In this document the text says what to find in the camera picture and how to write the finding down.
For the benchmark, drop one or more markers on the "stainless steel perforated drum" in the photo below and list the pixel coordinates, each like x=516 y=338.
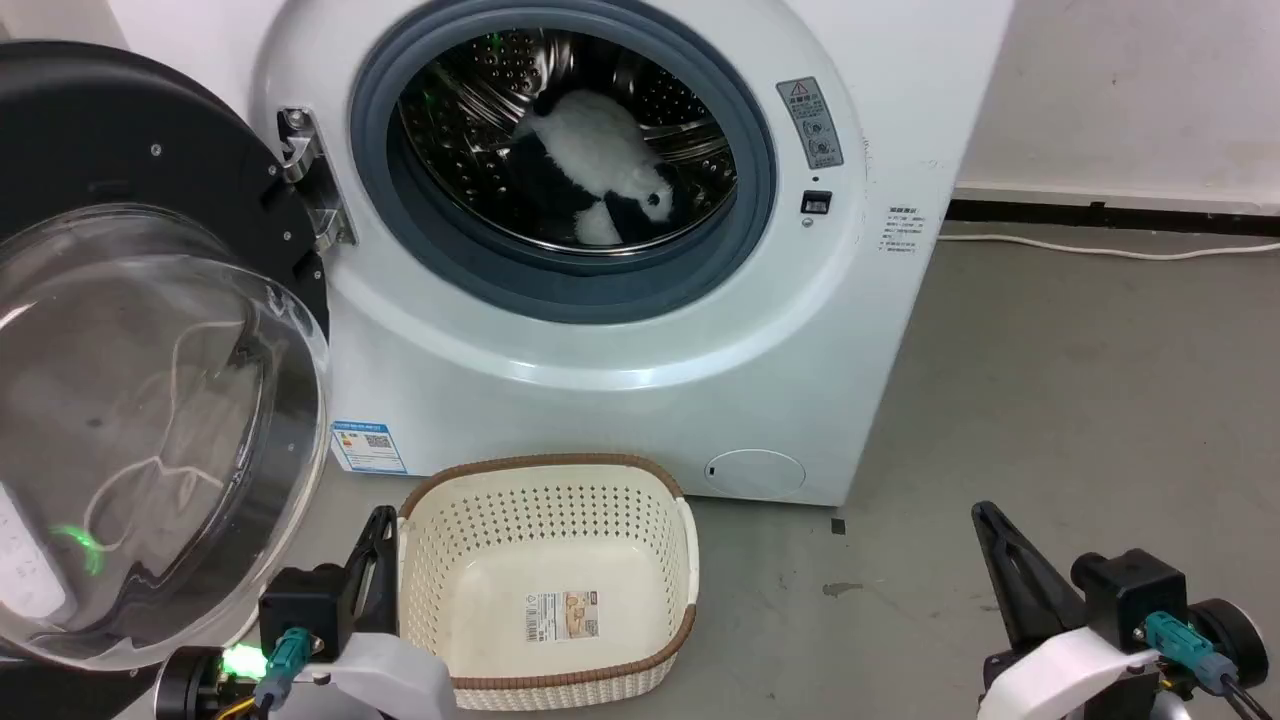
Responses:
x=470 y=110

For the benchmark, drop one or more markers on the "black door latch slot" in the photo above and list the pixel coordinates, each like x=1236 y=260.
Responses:
x=816 y=203

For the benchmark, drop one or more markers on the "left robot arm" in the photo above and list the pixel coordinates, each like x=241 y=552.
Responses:
x=200 y=685

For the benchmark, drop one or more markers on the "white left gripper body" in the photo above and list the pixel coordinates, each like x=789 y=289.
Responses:
x=400 y=675

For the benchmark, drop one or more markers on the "paper product label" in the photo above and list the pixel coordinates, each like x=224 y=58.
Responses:
x=562 y=616

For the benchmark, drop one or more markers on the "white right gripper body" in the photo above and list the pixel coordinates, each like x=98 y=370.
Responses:
x=1070 y=670

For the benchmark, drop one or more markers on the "grey warning sticker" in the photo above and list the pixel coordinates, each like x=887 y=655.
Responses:
x=810 y=122

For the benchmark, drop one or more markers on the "black baseboard strip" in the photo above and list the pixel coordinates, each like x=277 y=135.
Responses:
x=1100 y=217

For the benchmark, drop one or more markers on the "blue energy label sticker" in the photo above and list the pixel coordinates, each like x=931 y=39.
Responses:
x=368 y=447

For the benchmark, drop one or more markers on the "black round glass washer door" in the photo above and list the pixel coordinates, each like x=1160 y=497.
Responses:
x=120 y=130

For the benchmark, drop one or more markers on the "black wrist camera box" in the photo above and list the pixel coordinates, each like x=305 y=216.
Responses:
x=305 y=610
x=1135 y=595

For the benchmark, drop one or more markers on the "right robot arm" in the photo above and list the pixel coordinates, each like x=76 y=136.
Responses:
x=1235 y=635

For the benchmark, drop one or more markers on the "black and white panda plush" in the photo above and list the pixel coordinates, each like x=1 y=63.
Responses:
x=600 y=140

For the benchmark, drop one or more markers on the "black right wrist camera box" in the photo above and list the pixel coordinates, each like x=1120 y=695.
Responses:
x=1135 y=595

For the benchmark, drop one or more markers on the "round white filter cover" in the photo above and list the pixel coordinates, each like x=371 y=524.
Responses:
x=755 y=472

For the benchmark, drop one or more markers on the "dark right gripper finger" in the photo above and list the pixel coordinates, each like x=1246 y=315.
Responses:
x=1025 y=580

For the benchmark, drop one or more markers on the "metal door hinge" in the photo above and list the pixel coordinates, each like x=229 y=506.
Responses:
x=318 y=190

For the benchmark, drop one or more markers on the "white front-load washing machine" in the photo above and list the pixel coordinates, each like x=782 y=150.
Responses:
x=600 y=400

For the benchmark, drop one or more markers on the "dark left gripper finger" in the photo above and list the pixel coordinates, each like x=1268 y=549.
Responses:
x=362 y=570
x=387 y=585

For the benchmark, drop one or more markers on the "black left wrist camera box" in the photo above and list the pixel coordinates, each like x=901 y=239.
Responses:
x=305 y=610

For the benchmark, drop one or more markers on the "small printed text label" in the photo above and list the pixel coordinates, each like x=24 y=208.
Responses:
x=903 y=230

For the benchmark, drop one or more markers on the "cream plastic laundry basket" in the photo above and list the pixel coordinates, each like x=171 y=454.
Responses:
x=545 y=535

